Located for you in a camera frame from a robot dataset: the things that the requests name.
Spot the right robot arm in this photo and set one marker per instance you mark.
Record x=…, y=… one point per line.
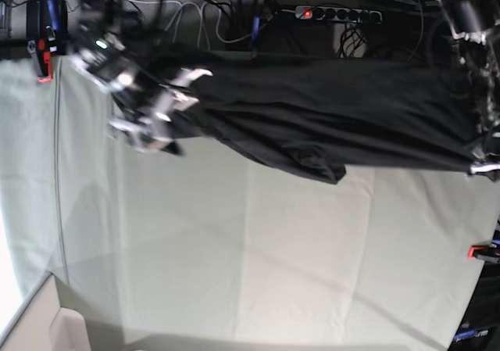
x=113, y=50

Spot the red black table clamp right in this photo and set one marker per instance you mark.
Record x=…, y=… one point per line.
x=489, y=253

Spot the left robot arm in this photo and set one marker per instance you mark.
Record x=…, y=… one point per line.
x=474, y=26

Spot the red black table clamp left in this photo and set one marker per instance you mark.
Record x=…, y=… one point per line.
x=40, y=54

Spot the light green table cloth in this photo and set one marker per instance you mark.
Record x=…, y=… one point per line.
x=210, y=251

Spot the beige cardboard box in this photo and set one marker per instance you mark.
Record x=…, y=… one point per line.
x=42, y=323

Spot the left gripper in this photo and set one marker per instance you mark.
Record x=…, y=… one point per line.
x=485, y=151

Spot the black t-shirt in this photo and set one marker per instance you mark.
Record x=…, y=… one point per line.
x=312, y=117

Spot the black power strip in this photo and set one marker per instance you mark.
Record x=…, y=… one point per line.
x=338, y=14

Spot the black device box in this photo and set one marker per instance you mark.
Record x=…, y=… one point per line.
x=48, y=19

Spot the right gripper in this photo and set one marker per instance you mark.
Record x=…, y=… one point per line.
x=148, y=105

